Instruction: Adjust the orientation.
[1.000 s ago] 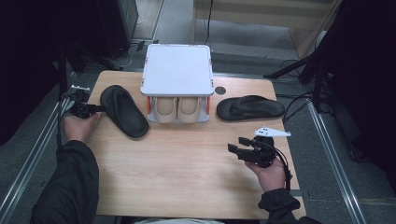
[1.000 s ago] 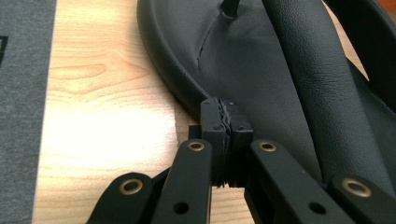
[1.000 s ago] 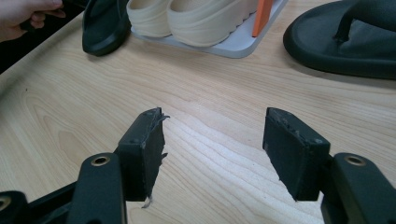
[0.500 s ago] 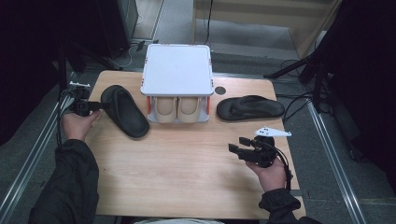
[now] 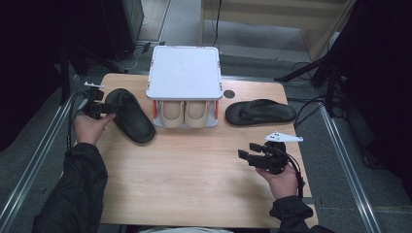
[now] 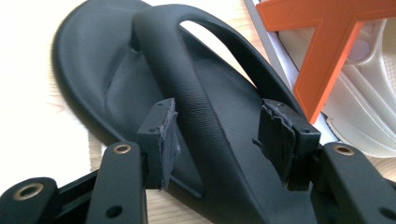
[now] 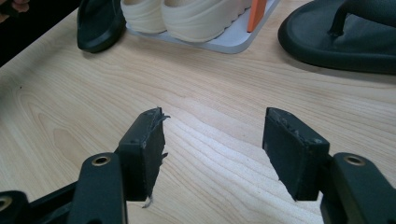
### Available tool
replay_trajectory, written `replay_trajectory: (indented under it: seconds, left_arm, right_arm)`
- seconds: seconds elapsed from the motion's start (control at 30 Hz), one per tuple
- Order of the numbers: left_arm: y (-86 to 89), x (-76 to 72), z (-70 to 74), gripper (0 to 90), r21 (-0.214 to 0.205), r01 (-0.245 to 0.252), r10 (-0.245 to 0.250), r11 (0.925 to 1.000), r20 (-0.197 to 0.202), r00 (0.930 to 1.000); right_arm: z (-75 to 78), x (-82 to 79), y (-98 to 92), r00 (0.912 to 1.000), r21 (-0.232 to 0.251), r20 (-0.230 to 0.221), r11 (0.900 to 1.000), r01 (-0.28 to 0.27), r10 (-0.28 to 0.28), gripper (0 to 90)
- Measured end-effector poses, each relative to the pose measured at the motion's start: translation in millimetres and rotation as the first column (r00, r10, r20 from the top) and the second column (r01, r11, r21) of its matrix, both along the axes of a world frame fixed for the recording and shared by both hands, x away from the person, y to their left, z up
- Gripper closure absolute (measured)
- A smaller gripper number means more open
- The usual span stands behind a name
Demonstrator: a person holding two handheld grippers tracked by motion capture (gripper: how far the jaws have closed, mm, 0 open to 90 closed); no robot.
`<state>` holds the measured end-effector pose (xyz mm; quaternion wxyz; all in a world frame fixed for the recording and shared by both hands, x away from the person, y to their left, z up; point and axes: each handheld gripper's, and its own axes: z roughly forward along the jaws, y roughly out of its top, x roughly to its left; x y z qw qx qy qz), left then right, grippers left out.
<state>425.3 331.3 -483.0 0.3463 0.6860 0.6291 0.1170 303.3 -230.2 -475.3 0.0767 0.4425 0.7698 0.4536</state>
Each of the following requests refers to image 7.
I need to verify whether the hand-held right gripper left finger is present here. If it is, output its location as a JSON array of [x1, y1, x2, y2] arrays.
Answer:
[[116, 106, 171, 203]]

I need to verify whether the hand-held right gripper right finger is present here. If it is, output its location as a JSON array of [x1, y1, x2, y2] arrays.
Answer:
[[262, 106, 331, 203]]

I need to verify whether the cream clog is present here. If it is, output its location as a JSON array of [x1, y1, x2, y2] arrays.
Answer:
[[120, 0, 168, 35], [161, 0, 254, 44]]

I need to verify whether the black flip-flop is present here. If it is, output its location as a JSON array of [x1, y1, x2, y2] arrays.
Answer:
[[77, 0, 127, 54], [277, 0, 396, 75]]

